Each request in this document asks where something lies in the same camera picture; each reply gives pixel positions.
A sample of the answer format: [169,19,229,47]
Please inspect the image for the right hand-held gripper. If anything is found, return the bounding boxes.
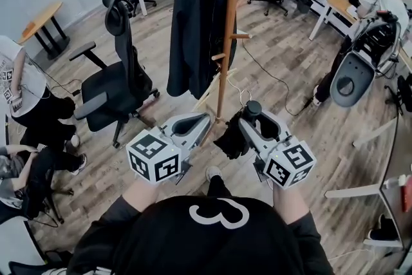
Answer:
[238,109,318,191]

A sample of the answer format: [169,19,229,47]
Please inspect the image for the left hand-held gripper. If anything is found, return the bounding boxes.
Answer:
[125,111,213,186]

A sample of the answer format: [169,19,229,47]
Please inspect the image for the black umbrella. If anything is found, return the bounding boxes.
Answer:
[213,100,262,160]

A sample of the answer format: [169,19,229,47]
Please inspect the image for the brown wooden coat stand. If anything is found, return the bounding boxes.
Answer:
[211,0,252,124]

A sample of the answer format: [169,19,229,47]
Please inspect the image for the person's left forearm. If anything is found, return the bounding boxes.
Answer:
[122,176,160,213]

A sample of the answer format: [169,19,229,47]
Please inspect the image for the person's right forearm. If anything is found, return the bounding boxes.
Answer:
[272,185,312,225]

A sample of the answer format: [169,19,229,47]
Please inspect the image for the black hanging coat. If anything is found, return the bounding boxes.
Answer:
[166,0,238,100]

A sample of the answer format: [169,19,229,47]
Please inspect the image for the person's leg with white shoe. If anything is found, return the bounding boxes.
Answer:
[205,166,232,199]

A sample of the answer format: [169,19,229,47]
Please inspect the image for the large black office chair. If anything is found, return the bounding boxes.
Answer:
[68,0,161,149]

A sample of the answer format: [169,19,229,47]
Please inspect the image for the dark desk with white legs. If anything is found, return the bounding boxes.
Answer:
[324,117,412,268]

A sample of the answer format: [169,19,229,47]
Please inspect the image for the person's black printed shirt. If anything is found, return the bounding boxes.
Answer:
[66,194,335,275]

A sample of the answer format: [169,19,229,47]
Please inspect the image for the red box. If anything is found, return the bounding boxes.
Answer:
[400,175,412,213]

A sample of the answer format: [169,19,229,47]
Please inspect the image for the black waste bin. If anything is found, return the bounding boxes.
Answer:
[296,0,314,15]

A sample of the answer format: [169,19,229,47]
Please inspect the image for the wooden top white desk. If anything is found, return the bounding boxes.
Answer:
[308,0,364,41]

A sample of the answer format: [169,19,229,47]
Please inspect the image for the small round wooden table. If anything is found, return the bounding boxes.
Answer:
[17,2,71,61]

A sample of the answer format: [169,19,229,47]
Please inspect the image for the black chair base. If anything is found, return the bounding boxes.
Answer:
[8,249,75,275]

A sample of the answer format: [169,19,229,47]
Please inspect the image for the light wooden frame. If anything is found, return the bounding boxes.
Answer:
[192,67,239,111]

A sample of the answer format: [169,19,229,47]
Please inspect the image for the white floor cable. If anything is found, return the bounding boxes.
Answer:
[226,77,254,104]

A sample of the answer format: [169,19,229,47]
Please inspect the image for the black floor cable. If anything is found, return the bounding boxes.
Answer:
[241,38,320,117]

